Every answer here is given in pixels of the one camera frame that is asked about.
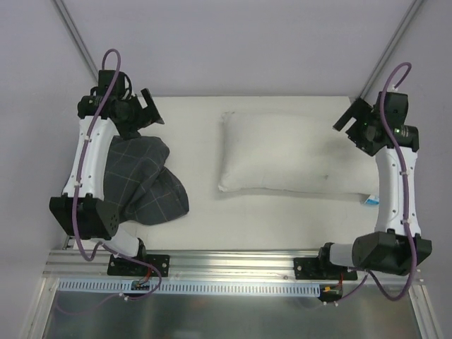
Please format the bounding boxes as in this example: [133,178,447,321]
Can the dark grey checked pillowcase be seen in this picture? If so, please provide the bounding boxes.
[103,136,189,226]

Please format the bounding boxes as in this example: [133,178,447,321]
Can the white pillow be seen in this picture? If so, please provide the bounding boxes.
[218,112,379,196]

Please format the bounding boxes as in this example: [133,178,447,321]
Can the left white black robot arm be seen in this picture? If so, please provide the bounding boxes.
[49,69,164,275]

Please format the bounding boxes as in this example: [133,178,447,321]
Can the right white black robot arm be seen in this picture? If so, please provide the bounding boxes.
[316,92,432,279]

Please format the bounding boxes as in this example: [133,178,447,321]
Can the left aluminium frame post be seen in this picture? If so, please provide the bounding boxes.
[51,0,98,82]

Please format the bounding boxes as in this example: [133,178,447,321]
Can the aluminium frame post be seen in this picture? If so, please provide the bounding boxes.
[51,0,98,82]
[356,0,427,99]

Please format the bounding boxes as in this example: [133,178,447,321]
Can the right aluminium frame post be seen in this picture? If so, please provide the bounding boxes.
[356,0,427,99]

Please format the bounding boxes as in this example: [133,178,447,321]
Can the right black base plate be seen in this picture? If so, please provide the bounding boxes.
[293,257,357,281]

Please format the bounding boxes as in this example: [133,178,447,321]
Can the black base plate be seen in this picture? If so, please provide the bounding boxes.
[293,257,357,281]
[107,254,170,278]

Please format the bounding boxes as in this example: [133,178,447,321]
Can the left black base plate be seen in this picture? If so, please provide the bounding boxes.
[107,254,170,278]

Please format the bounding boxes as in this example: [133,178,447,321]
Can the aluminium mounting rail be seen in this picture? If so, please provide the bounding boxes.
[42,249,424,283]

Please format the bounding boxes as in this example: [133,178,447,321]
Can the white slotted cable duct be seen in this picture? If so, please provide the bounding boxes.
[58,279,321,298]

